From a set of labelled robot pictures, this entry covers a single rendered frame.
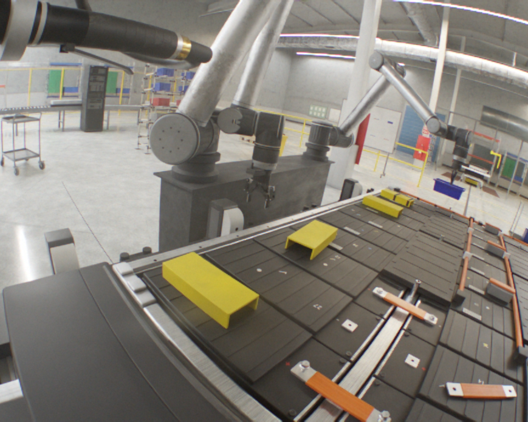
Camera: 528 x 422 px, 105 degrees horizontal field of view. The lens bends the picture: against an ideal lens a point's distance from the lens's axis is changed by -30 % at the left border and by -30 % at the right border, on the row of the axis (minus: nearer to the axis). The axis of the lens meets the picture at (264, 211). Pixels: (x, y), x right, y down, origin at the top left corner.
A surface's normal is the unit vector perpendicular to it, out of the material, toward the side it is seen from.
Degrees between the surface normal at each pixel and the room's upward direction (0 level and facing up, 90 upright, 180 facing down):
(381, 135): 90
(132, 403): 0
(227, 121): 90
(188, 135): 88
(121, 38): 116
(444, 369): 0
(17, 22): 101
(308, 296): 0
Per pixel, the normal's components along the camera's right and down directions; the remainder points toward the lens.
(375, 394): 0.17, -0.92
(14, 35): 0.70, 0.69
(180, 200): -0.55, 0.21
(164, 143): -0.07, 0.35
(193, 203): 0.81, 0.33
